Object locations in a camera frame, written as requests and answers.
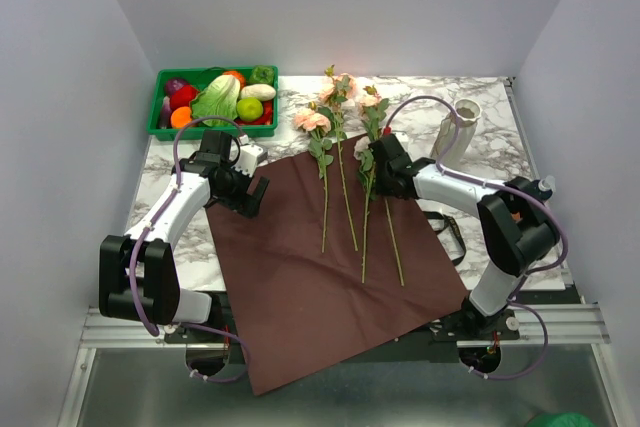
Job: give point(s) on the black mounting base plate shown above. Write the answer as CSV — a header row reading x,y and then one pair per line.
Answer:
x,y
440,341

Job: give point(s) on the orange fruit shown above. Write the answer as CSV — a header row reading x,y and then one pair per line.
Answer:
x,y
180,117

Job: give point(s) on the orange bottle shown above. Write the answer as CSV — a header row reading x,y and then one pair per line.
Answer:
x,y
542,187

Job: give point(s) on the red pepper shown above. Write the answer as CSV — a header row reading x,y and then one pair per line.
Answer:
x,y
267,114

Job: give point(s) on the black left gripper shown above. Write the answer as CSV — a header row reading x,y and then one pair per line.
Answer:
x,y
252,202

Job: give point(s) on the green cabbage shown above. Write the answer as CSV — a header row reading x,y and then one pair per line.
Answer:
x,y
219,98

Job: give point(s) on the black ribbon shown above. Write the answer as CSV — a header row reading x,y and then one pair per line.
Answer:
x,y
449,224

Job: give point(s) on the white ceramic vase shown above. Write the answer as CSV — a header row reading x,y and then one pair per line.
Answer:
x,y
456,132

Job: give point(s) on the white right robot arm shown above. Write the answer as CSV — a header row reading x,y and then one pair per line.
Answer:
x,y
517,227

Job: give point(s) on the green object bottom corner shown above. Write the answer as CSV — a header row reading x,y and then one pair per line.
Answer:
x,y
567,419

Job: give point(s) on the dark red wrapping paper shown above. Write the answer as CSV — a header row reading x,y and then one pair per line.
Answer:
x,y
300,310

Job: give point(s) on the aluminium rail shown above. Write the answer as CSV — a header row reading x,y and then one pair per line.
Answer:
x,y
125,377

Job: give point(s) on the green lime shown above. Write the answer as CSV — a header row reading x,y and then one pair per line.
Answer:
x,y
249,109

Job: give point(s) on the purple eggplant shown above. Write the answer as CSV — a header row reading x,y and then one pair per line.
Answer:
x,y
165,114

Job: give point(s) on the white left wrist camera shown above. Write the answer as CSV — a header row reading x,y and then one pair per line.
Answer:
x,y
250,156

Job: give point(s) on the white potato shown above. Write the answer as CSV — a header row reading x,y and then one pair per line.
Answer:
x,y
262,92

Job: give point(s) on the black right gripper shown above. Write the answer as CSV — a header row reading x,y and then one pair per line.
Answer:
x,y
380,187

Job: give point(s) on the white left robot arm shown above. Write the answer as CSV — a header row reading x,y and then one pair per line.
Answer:
x,y
137,274

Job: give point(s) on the green plastic bin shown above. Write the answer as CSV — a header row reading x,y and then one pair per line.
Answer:
x,y
200,78

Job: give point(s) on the purple onion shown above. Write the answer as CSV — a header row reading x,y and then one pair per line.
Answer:
x,y
174,84

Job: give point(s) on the orange tomato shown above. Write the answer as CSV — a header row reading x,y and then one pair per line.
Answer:
x,y
238,75

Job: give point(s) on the green bell pepper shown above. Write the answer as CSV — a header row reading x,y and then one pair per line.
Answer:
x,y
262,74

